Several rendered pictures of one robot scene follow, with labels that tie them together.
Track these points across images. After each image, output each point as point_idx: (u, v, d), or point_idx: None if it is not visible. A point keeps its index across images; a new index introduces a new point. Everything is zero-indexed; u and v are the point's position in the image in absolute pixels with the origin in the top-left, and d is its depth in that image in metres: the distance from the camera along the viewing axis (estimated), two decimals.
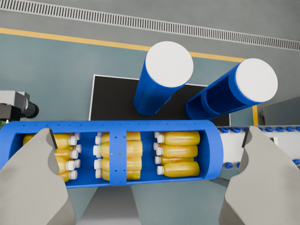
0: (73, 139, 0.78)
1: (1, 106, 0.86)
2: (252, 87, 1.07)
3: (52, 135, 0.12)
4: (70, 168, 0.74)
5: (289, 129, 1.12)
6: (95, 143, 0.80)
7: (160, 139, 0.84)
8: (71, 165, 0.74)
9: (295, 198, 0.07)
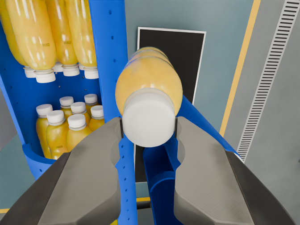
0: (92, 76, 0.43)
1: None
2: None
3: (121, 125, 0.13)
4: (37, 78, 0.40)
5: None
6: (92, 108, 0.48)
7: None
8: (43, 80, 0.40)
9: (226, 169, 0.08)
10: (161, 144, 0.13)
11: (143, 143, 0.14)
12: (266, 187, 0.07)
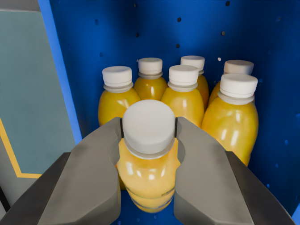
0: None
1: None
2: None
3: (121, 125, 0.13)
4: None
5: None
6: None
7: (242, 90, 0.20)
8: None
9: (226, 169, 0.08)
10: (162, 139, 0.12)
11: (141, 146, 0.12)
12: (266, 187, 0.07)
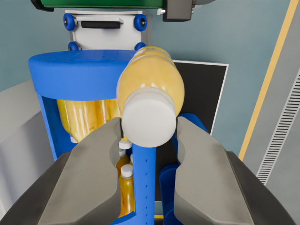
0: (125, 147, 0.51)
1: (189, 2, 0.47)
2: None
3: (121, 125, 0.13)
4: None
5: None
6: (122, 168, 0.56)
7: None
8: None
9: (226, 170, 0.08)
10: None
11: None
12: (266, 187, 0.07)
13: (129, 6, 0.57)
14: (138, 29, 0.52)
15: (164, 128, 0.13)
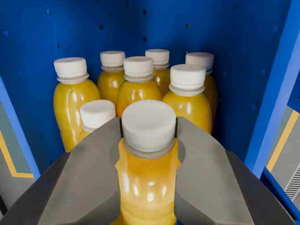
0: None
1: None
2: None
3: (121, 125, 0.13)
4: None
5: None
6: None
7: (187, 80, 0.19)
8: None
9: (226, 170, 0.08)
10: (101, 113, 0.19)
11: (88, 118, 0.19)
12: (266, 187, 0.07)
13: None
14: None
15: (164, 117, 0.12)
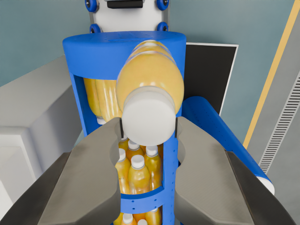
0: None
1: None
2: None
3: (121, 125, 0.13)
4: None
5: None
6: (147, 147, 0.58)
7: (152, 210, 0.71)
8: None
9: (226, 170, 0.08)
10: (129, 219, 0.71)
11: (126, 221, 0.71)
12: (266, 187, 0.07)
13: None
14: (160, 8, 0.51)
15: (145, 224, 0.69)
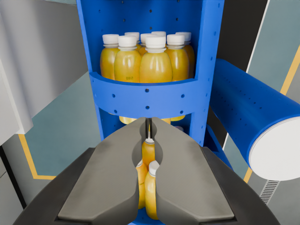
0: None
1: None
2: None
3: (146, 125, 0.12)
4: None
5: None
6: (169, 35, 0.39)
7: None
8: None
9: (203, 165, 0.08)
10: None
11: None
12: (240, 177, 0.08)
13: None
14: None
15: None
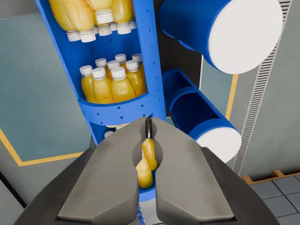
0: (125, 31, 0.50)
1: None
2: (206, 145, 0.91)
3: (146, 125, 0.12)
4: (82, 38, 0.48)
5: None
6: (127, 62, 0.56)
7: None
8: (88, 39, 0.48)
9: (203, 165, 0.08)
10: None
11: None
12: (240, 177, 0.08)
13: None
14: None
15: None
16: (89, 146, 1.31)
